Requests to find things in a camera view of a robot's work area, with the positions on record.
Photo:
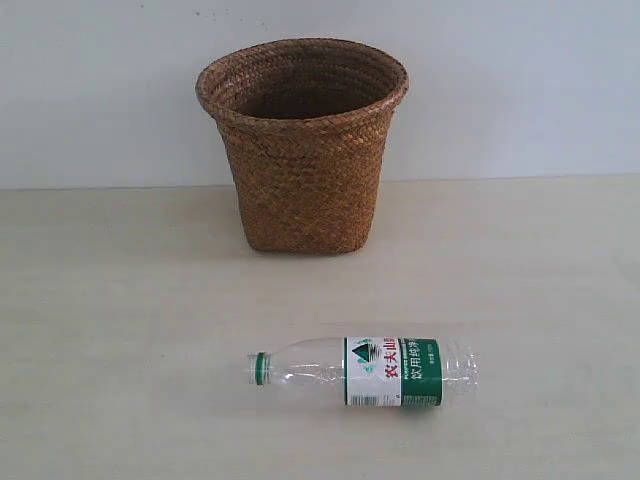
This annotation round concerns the brown woven straw basket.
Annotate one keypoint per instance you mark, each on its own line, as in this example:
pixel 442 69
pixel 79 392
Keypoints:
pixel 304 124

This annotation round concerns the clear plastic water bottle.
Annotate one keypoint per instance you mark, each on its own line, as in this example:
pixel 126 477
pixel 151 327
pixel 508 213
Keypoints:
pixel 366 371

